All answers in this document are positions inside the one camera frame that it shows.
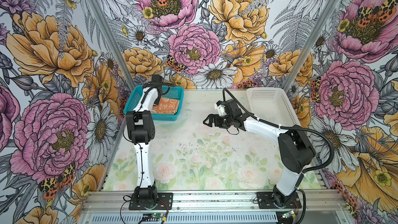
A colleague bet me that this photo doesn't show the white plastic laundry basket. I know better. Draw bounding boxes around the white plastic laundry basket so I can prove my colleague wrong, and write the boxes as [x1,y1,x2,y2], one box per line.
[246,87,301,127]

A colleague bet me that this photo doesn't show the aluminium front rail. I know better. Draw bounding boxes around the aluminium front rail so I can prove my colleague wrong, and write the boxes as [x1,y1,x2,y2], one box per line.
[79,189,355,224]

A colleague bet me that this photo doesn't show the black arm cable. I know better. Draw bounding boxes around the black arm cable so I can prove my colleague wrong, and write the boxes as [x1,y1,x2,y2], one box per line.
[222,88,335,224]
[119,85,172,224]

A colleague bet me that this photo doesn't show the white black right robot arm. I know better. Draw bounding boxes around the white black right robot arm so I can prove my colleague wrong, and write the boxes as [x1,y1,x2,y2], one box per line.
[203,99,315,208]

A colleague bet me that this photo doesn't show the orange and white towel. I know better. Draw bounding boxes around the orange and white towel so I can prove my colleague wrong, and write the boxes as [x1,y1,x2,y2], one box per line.
[151,97,180,115]

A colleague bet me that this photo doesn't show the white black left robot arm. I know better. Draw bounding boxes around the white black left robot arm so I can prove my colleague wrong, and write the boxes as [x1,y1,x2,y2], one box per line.
[124,75,167,211]

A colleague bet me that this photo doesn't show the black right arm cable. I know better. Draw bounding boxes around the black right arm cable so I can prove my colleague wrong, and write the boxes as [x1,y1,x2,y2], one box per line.
[222,88,335,224]

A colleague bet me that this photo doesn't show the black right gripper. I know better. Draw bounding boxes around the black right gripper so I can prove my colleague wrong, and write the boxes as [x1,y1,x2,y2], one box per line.
[203,113,234,130]

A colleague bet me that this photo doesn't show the aluminium corner post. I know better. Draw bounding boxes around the aluminium corner post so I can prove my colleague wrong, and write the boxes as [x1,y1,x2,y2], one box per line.
[86,0,136,91]
[283,0,341,92]

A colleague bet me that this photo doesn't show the aluminium corner post left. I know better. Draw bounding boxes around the aluminium corner post left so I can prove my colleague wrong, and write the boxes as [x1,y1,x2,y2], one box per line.
[86,0,136,91]

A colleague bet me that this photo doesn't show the aluminium corner post right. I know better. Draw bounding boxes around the aluminium corner post right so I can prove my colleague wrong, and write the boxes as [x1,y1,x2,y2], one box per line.
[283,0,341,92]

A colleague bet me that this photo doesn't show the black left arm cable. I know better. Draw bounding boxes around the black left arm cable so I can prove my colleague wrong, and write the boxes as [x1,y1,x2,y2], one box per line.
[119,85,172,224]

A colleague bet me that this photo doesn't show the teal plastic basket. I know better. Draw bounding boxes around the teal plastic basket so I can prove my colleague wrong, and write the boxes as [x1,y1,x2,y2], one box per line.
[123,86,184,121]

